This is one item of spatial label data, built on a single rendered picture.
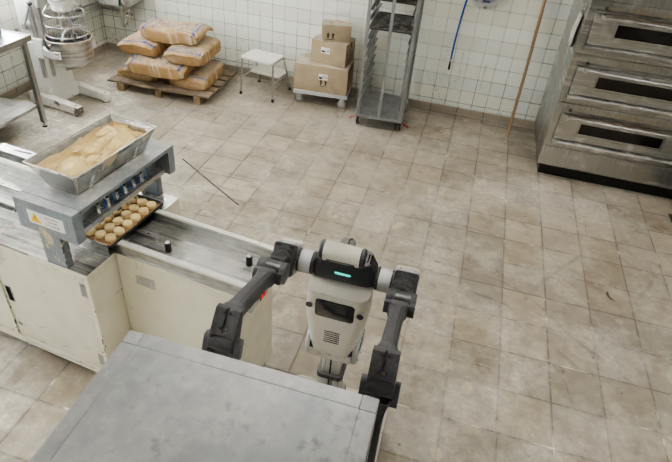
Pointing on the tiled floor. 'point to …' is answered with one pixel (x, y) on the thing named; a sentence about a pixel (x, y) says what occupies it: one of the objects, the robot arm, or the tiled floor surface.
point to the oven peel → (541, 12)
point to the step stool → (265, 67)
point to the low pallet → (172, 86)
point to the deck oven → (613, 81)
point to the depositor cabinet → (62, 290)
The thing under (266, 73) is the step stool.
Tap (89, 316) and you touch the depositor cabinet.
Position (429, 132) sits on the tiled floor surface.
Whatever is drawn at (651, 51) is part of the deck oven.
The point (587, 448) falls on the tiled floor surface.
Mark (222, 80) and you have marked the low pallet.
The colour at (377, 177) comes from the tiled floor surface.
